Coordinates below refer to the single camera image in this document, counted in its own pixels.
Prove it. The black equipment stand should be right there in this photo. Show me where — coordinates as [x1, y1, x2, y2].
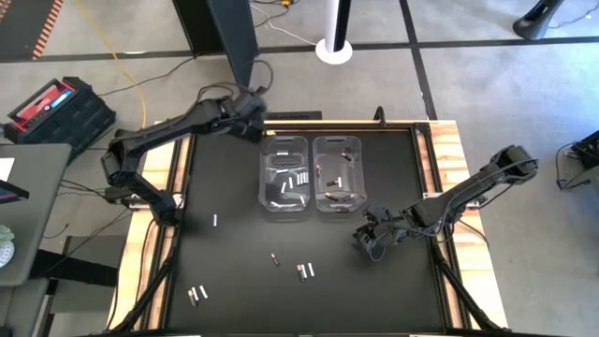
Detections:
[554, 128, 599, 193]

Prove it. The grey side desk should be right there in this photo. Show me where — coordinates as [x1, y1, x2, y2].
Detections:
[0, 142, 74, 289]

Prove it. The black power brick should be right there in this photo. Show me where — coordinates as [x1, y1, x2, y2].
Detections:
[103, 186, 137, 204]

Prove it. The white paper sheet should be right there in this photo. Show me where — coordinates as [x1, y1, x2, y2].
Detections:
[0, 157, 16, 183]

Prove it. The yellow cable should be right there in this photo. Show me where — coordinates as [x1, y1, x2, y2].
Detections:
[72, 0, 149, 130]

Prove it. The black partition panel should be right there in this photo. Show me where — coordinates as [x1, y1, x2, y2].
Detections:
[171, 0, 260, 90]

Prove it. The black orange striped floor mat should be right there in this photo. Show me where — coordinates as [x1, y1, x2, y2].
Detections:
[0, 0, 65, 62]

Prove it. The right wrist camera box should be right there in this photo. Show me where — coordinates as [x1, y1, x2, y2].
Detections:
[364, 204, 393, 225]

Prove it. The black red tool case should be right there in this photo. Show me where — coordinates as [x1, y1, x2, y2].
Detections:
[2, 76, 117, 146]

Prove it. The dark tablet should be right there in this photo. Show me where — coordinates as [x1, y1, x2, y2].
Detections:
[0, 180, 30, 206]

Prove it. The black office chair base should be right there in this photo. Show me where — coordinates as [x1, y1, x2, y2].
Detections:
[512, 0, 567, 41]

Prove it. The white black pole stand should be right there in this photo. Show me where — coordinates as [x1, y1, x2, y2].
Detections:
[314, 0, 354, 66]

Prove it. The clear plastic bin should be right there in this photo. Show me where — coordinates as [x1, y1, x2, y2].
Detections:
[257, 135, 311, 213]
[312, 135, 368, 214]

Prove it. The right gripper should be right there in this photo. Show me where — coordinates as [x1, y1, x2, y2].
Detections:
[351, 212, 416, 256]

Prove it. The black looped floor cable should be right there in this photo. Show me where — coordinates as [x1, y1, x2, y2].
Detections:
[195, 81, 240, 102]

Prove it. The white floor cable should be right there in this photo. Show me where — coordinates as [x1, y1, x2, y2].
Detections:
[250, 0, 319, 48]

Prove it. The black metal rig frame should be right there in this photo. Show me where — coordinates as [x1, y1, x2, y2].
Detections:
[105, 110, 509, 337]

